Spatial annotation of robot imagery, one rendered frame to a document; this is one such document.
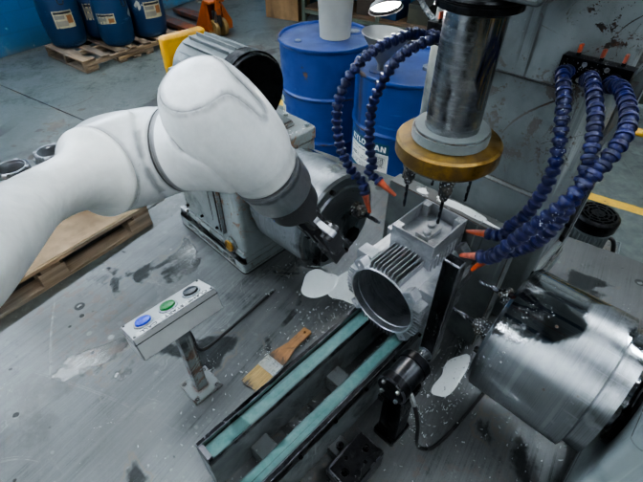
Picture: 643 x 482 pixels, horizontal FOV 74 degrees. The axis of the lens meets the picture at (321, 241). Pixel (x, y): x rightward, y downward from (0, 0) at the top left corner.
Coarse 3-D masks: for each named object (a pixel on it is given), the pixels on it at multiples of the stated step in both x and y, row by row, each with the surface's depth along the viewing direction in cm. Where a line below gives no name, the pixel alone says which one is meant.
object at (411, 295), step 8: (456, 248) 90; (464, 248) 89; (360, 256) 88; (360, 264) 87; (368, 264) 87; (408, 288) 82; (416, 288) 81; (408, 296) 81; (416, 296) 80; (400, 336) 89; (408, 336) 88
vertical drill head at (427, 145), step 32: (448, 32) 60; (480, 32) 58; (448, 64) 63; (480, 64) 61; (448, 96) 65; (480, 96) 65; (416, 128) 72; (448, 128) 68; (480, 128) 71; (416, 160) 70; (448, 160) 68; (480, 160) 68; (448, 192) 73
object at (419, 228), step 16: (416, 208) 90; (432, 208) 92; (416, 224) 90; (432, 224) 87; (448, 224) 90; (464, 224) 87; (400, 240) 86; (416, 240) 83; (432, 240) 82; (448, 240) 84; (432, 256) 83
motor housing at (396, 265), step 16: (384, 240) 94; (384, 256) 85; (400, 256) 84; (416, 256) 85; (352, 272) 90; (368, 272) 95; (384, 272) 83; (400, 272) 83; (416, 272) 84; (432, 272) 86; (352, 288) 93; (368, 288) 96; (384, 288) 98; (400, 288) 81; (368, 304) 95; (384, 304) 96; (400, 304) 97; (416, 304) 82; (384, 320) 93; (400, 320) 92; (416, 320) 83
